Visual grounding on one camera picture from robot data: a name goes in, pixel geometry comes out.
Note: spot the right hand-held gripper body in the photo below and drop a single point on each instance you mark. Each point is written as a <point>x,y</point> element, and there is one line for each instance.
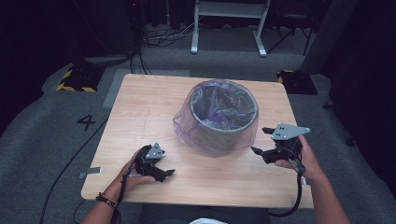
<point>286,149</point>

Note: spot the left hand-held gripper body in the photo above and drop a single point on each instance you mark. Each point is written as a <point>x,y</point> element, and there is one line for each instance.
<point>149,161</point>

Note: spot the green plastic bin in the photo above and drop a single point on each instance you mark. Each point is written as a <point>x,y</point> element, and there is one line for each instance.
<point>224,130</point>

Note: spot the purple plastic bag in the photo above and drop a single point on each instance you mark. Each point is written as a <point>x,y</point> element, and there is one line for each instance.
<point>183,127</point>

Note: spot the person's right hand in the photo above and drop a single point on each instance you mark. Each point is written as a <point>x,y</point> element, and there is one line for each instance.
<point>311,165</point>

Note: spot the person's left hand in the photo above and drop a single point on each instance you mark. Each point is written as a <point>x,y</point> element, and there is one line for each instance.
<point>124,182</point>

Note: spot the grey tape strip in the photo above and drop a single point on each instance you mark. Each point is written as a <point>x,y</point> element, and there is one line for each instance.
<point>91,171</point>

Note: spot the black caster wheel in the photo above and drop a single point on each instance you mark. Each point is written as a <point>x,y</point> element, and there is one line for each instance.
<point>328,105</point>

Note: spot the person's white shirt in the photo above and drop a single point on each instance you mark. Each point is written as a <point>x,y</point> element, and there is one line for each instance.
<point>207,221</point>

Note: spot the black folding stand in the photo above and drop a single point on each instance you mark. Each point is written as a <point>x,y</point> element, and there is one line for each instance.
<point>292,28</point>

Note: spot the grey pillar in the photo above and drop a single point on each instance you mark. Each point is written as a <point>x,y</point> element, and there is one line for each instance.
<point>327,37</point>

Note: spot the black yellow striped base plate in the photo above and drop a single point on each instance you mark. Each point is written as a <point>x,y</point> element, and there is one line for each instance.
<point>299,82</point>
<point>81,79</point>

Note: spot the white desk frame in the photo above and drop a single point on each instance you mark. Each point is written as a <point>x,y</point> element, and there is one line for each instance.
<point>230,9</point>

